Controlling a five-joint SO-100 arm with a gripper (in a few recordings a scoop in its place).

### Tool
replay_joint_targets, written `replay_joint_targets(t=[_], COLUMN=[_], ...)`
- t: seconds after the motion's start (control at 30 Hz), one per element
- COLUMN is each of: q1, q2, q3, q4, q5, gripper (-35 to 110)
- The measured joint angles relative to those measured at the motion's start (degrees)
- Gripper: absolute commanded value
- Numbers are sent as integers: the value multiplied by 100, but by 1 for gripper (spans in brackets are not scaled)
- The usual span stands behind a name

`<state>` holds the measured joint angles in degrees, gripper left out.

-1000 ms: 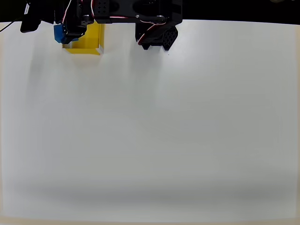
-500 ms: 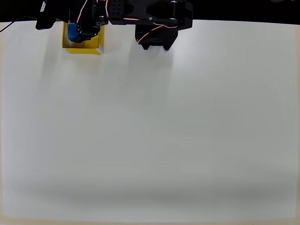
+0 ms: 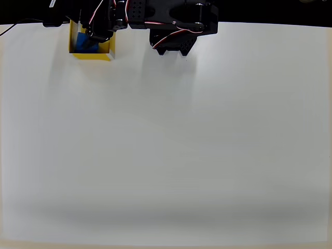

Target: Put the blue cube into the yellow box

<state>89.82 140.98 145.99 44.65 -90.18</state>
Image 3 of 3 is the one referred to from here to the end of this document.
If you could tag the blue block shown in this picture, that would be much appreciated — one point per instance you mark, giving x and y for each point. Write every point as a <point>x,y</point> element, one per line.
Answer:
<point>80,42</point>

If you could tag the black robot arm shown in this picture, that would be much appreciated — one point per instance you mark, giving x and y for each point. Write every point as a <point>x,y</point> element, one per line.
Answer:
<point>181,18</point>

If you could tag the yellow box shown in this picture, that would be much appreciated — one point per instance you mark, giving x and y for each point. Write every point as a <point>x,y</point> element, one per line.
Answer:
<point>90,55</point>

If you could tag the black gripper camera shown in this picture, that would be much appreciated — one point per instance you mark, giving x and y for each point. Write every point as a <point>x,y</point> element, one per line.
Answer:
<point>55,13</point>

